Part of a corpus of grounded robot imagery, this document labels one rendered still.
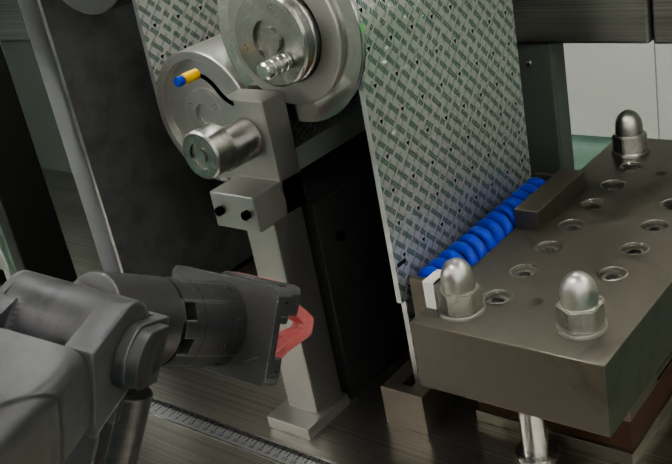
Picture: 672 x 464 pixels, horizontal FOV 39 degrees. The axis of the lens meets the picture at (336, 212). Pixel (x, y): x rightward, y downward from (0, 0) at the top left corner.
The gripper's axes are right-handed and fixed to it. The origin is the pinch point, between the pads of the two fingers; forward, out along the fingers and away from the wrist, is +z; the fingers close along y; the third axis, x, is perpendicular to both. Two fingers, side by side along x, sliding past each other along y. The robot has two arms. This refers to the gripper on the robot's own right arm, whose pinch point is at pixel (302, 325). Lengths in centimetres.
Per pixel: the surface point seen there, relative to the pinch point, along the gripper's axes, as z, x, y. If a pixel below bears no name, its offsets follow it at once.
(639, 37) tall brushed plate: 32.4, 30.3, 9.1
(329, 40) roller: -1.3, 21.3, -0.7
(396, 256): 9.5, 6.1, 0.9
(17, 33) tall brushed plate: 33, 31, -97
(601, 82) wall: 277, 77, -103
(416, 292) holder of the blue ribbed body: 11.4, 3.4, 2.1
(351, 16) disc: -1.8, 23.0, 1.3
